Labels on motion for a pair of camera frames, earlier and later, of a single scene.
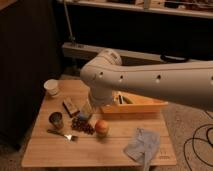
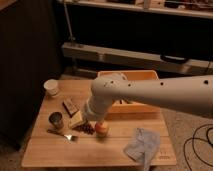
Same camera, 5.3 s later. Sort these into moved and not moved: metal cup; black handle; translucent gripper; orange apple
Moved: translucent gripper
Not moved: metal cup; black handle; orange apple
